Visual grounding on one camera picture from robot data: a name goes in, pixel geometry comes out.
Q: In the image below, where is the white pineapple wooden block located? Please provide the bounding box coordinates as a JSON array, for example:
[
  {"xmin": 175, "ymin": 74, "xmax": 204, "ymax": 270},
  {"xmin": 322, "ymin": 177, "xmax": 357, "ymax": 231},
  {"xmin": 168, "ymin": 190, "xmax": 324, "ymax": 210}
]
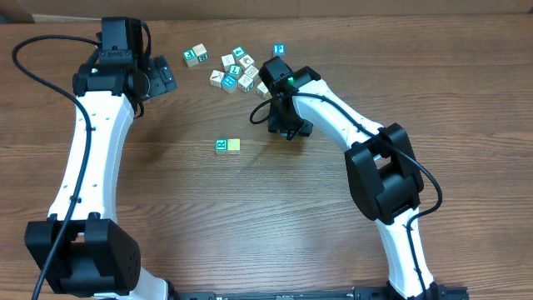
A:
[{"xmin": 257, "ymin": 82, "xmax": 271, "ymax": 100}]

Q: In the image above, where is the green letter wooden block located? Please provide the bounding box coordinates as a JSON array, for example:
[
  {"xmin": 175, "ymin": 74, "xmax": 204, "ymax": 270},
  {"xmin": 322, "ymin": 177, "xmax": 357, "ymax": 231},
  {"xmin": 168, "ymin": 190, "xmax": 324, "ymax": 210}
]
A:
[{"xmin": 182, "ymin": 48, "xmax": 199, "ymax": 68}]

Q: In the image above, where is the green R wooden block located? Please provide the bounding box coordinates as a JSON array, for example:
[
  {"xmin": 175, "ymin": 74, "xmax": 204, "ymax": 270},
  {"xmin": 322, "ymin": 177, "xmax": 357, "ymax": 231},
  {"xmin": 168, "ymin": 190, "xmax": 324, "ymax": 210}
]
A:
[{"xmin": 215, "ymin": 138, "xmax": 228, "ymax": 154}]

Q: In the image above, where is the white pretzel picture block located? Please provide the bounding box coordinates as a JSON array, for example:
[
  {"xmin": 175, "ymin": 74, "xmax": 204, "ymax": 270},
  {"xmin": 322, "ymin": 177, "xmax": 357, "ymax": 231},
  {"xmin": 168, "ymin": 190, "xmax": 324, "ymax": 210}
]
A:
[{"xmin": 244, "ymin": 65, "xmax": 259, "ymax": 81}]

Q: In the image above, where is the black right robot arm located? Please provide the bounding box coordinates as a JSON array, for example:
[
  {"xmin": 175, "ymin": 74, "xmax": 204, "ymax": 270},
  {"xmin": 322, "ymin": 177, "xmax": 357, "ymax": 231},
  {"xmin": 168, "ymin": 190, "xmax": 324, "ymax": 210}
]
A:
[{"xmin": 259, "ymin": 57, "xmax": 440, "ymax": 299}]

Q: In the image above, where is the white block with 2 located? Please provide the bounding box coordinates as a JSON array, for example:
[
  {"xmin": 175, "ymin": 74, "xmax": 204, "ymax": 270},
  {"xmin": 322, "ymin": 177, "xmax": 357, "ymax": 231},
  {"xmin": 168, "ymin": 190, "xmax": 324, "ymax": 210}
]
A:
[{"xmin": 192, "ymin": 43, "xmax": 209, "ymax": 63}]

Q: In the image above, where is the green L wooden block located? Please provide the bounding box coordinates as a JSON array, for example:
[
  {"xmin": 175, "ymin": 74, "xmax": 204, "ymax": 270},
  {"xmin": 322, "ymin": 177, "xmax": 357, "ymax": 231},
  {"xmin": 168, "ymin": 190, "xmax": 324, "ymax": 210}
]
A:
[{"xmin": 228, "ymin": 64, "xmax": 242, "ymax": 80}]

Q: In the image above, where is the blue H wooden block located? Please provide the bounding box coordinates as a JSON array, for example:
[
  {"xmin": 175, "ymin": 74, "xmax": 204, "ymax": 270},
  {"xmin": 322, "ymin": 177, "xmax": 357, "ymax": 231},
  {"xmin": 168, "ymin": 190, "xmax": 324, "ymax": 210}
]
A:
[{"xmin": 221, "ymin": 75, "xmax": 237, "ymax": 93}]

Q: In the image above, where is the blue P wooden block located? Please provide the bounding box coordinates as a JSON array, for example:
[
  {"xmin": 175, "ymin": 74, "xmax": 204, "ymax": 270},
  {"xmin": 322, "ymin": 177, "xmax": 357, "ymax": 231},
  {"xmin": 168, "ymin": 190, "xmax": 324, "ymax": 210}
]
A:
[{"xmin": 272, "ymin": 43, "xmax": 286, "ymax": 58}]

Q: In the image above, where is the white acorn picture block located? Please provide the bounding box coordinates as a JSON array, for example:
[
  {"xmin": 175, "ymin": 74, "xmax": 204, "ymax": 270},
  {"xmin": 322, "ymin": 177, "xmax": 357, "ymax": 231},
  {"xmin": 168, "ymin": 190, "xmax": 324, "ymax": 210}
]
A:
[{"xmin": 238, "ymin": 54, "xmax": 255, "ymax": 69}]

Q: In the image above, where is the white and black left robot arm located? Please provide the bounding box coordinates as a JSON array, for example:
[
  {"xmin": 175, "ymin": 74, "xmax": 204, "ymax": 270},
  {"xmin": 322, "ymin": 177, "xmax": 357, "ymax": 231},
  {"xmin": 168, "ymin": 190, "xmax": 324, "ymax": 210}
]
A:
[{"xmin": 24, "ymin": 56, "xmax": 179, "ymax": 299}]

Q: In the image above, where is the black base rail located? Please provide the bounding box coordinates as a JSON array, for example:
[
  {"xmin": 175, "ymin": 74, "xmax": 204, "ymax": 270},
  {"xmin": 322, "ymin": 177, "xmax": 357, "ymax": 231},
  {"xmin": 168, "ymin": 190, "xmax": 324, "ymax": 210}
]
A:
[{"xmin": 172, "ymin": 284, "xmax": 470, "ymax": 300}]

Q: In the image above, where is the white hammer picture block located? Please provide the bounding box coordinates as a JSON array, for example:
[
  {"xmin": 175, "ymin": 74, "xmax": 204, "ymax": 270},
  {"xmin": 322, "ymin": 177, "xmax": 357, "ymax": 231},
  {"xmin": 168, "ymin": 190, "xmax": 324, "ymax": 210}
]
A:
[{"xmin": 209, "ymin": 70, "xmax": 226, "ymax": 88}]

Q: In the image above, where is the yellow G wooden block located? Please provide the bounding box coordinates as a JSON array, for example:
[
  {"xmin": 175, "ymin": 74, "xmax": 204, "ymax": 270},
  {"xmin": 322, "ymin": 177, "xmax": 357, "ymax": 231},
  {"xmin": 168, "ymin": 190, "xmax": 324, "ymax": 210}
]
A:
[{"xmin": 227, "ymin": 138, "xmax": 241, "ymax": 154}]

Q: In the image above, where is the green top wooden block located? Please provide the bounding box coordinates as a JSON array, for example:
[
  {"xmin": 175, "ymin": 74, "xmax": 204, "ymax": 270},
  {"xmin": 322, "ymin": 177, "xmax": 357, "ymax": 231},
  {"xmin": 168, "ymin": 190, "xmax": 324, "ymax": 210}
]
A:
[{"xmin": 232, "ymin": 46, "xmax": 247, "ymax": 61}]

